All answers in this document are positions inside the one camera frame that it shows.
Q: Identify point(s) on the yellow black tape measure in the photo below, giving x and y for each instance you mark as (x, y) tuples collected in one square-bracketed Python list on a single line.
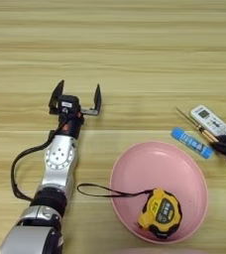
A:
[(161, 213)]

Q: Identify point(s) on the white remote control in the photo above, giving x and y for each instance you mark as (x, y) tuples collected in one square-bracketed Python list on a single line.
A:
[(210, 119)]

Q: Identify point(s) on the pink round plate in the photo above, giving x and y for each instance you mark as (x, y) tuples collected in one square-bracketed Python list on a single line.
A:
[(144, 172)]

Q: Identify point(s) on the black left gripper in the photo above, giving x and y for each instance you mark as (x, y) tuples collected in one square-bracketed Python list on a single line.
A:
[(70, 127)]

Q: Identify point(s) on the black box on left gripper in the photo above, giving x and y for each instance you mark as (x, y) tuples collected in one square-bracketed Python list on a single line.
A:
[(68, 103)]

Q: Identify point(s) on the blue glue stick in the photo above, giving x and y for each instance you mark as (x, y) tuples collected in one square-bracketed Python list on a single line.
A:
[(192, 143)]

